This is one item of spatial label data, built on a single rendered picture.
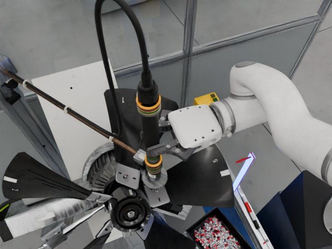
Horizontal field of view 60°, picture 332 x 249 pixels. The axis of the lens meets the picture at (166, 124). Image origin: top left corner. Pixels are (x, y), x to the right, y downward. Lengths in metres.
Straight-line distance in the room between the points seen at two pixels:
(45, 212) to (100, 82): 0.46
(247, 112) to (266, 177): 1.71
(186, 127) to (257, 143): 1.86
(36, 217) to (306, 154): 0.83
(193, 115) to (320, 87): 2.47
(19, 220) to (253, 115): 0.79
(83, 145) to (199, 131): 0.55
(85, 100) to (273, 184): 1.69
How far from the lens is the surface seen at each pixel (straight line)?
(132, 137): 0.84
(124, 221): 0.89
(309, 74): 3.11
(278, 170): 2.41
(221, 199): 0.99
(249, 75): 0.62
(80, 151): 1.08
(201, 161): 0.98
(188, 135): 0.62
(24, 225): 1.08
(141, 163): 0.75
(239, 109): 0.66
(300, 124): 0.56
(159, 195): 0.93
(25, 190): 0.92
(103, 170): 0.98
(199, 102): 1.25
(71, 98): 1.03
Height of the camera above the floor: 2.07
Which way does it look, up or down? 57 degrees down
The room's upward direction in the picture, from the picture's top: straight up
